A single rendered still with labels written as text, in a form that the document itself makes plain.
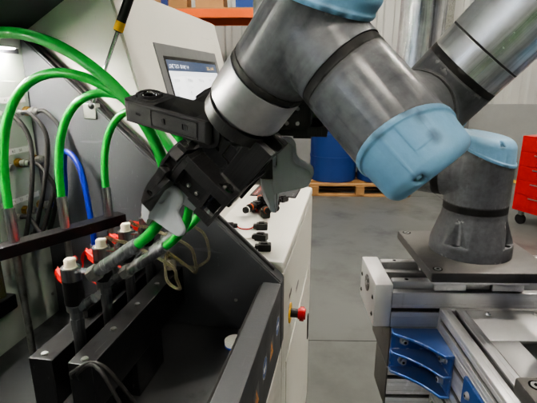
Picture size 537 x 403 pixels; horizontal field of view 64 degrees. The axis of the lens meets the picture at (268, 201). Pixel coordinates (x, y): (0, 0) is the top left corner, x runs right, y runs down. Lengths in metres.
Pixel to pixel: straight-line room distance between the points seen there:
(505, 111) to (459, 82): 7.46
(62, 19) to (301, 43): 0.77
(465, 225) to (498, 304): 0.17
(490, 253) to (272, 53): 0.63
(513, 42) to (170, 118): 0.31
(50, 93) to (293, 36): 0.75
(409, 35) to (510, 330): 0.56
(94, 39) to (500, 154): 0.81
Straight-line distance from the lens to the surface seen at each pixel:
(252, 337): 0.75
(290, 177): 0.51
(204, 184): 0.43
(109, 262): 0.60
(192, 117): 0.43
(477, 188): 0.86
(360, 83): 0.31
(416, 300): 0.88
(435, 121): 0.32
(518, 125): 8.01
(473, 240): 0.87
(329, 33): 0.33
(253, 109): 0.37
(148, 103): 0.47
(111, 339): 0.73
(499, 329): 0.88
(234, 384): 0.66
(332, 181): 5.36
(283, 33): 0.34
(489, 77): 0.43
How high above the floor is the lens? 1.36
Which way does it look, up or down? 16 degrees down
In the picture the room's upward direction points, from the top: straight up
